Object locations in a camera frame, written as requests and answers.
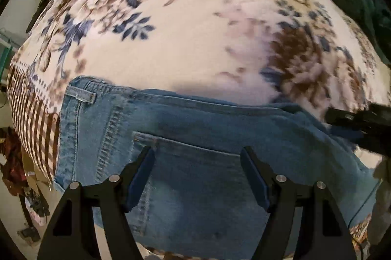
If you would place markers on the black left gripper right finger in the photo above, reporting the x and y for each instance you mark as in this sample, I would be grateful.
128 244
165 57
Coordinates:
310 211

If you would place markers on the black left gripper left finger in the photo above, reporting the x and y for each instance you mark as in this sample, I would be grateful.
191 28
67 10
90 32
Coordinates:
71 232

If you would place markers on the blue denim jeans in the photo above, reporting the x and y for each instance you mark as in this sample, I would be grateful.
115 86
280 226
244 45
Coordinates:
197 201

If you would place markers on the floral bed cover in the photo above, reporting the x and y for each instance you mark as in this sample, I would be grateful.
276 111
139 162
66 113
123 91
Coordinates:
246 52

